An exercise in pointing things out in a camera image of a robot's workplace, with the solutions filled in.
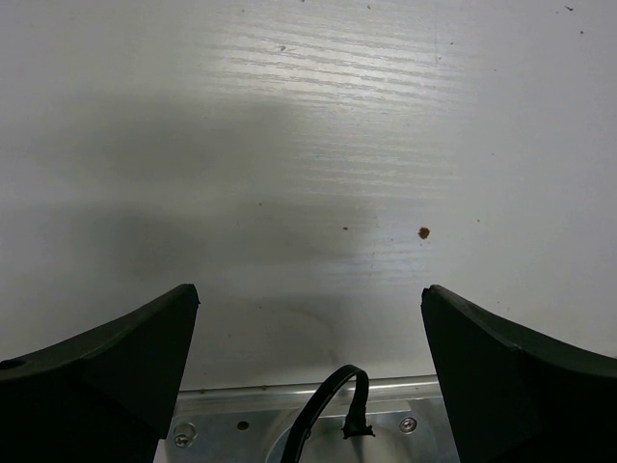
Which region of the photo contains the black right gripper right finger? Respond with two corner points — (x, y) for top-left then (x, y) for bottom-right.
(421, 286), (616, 462)

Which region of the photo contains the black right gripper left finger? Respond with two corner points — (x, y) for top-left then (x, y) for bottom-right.
(1, 284), (199, 462)

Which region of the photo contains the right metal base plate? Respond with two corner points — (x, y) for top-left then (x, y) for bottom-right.
(155, 375), (459, 462)

